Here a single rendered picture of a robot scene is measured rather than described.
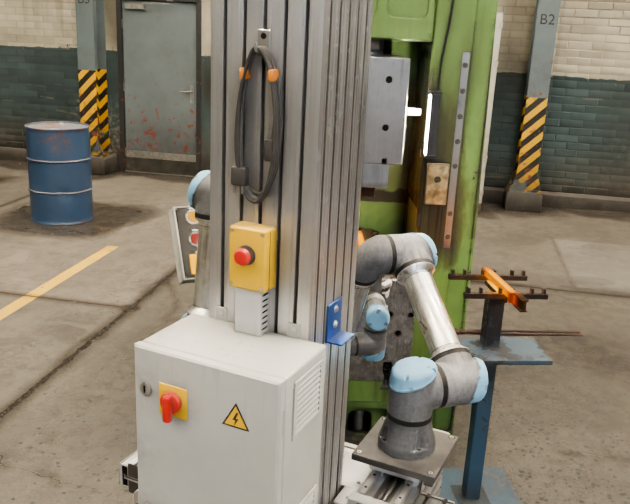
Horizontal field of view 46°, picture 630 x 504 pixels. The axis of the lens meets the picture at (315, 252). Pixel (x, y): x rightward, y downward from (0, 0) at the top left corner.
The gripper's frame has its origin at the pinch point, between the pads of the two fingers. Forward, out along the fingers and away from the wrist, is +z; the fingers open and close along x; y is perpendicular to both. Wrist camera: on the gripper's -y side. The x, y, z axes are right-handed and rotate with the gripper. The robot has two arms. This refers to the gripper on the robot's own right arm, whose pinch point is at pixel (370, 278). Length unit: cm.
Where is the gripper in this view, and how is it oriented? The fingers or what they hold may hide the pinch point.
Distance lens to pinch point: 268.8
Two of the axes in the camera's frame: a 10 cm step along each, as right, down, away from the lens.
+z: -0.1, -2.9, 9.6
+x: 10.0, 0.4, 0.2
